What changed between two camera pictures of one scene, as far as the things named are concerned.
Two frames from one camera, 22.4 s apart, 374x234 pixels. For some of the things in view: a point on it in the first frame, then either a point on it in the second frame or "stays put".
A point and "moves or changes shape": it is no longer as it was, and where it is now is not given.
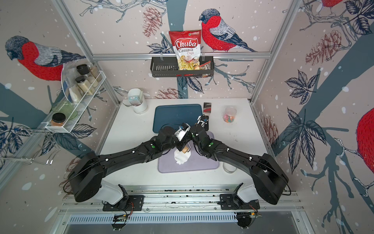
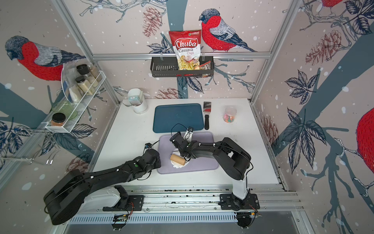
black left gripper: [183, 143] -> [158, 162]
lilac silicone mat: [167, 162] stays put
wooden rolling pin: [184, 150] moves or changes shape
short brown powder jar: [58, 119] stays put
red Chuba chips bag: [187, 46] stays put
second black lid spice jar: [84, 86] stays put
